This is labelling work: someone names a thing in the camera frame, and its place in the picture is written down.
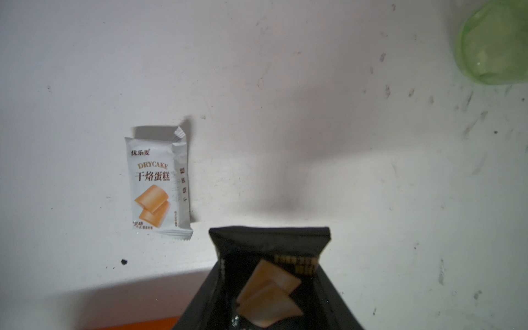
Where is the green translucent cup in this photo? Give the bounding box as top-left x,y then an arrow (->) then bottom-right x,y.
455,1 -> 527,85

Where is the white drycake cookie packet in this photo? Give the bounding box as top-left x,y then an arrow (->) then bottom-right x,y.
125,126 -> 193,240

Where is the orange storage box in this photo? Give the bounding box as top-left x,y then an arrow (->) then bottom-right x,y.
97,316 -> 180,330

